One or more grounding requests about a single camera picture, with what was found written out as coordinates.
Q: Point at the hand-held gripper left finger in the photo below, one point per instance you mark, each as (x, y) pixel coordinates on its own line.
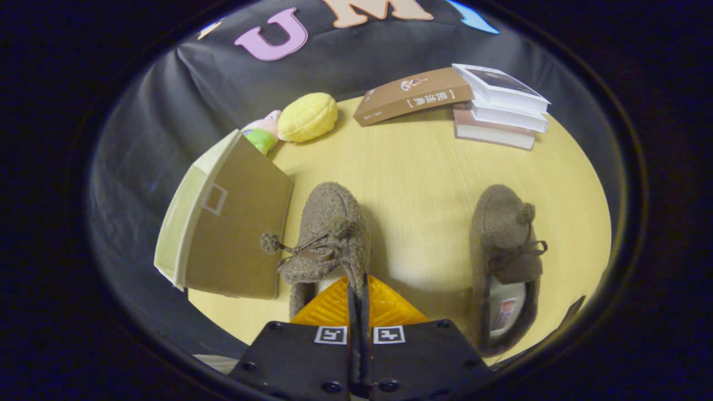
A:
(301, 359)

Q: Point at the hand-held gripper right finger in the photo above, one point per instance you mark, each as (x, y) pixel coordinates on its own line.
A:
(423, 359)

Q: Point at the beige fabric storage box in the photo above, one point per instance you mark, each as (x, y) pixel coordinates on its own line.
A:
(239, 234)

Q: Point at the brown fuzzy shoe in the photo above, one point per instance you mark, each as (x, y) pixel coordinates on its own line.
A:
(334, 217)
(501, 223)

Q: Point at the pink and green plush toy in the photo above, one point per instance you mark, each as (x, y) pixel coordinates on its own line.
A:
(260, 136)

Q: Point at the pale pink book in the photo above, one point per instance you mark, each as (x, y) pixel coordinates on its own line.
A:
(490, 133)

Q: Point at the yellow plush toy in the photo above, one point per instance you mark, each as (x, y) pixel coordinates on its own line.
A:
(307, 117)

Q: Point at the brown cover book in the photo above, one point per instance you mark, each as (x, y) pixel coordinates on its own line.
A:
(412, 94)

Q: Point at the white book with dark cover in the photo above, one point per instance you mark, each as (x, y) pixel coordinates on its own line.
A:
(501, 83)

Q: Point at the black backdrop cloth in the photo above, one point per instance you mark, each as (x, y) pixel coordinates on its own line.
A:
(167, 100)

